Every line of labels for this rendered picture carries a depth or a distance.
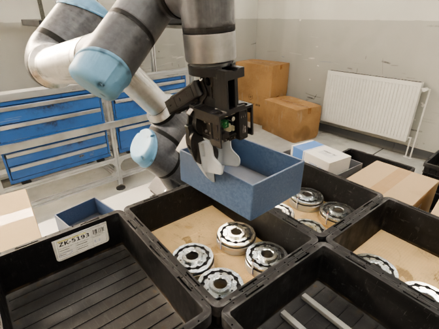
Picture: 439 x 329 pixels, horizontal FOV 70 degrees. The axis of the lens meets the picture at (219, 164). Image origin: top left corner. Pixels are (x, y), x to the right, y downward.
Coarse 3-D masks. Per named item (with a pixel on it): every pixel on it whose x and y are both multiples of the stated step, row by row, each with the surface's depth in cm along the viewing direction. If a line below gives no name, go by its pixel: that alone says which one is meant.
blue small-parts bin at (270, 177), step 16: (240, 144) 71; (256, 144) 67; (192, 160) 61; (240, 160) 72; (256, 160) 68; (272, 160) 65; (288, 160) 62; (192, 176) 62; (224, 176) 55; (240, 176) 67; (256, 176) 67; (272, 176) 53; (288, 176) 57; (208, 192) 60; (224, 192) 56; (240, 192) 53; (256, 192) 51; (272, 192) 55; (288, 192) 59; (240, 208) 54; (256, 208) 53
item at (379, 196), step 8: (312, 168) 102; (320, 168) 101; (336, 176) 96; (352, 184) 92; (368, 192) 89; (376, 192) 88; (376, 200) 84; (272, 208) 80; (360, 208) 80; (288, 216) 77; (352, 216) 77; (336, 224) 74; (312, 232) 71; (328, 232) 71; (320, 240) 71
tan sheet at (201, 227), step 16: (208, 208) 98; (176, 224) 91; (192, 224) 91; (208, 224) 91; (160, 240) 84; (176, 240) 84; (192, 240) 84; (208, 240) 84; (256, 240) 84; (224, 256) 79; (240, 256) 79; (240, 272) 74
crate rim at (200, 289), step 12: (168, 192) 88; (132, 204) 82; (132, 216) 77; (276, 216) 77; (144, 228) 73; (300, 228) 73; (156, 240) 69; (312, 240) 69; (168, 252) 66; (300, 252) 66; (180, 264) 62; (276, 264) 62; (192, 276) 60; (264, 276) 60; (204, 288) 57; (240, 288) 57; (216, 300) 55; (228, 300) 55; (216, 312) 54
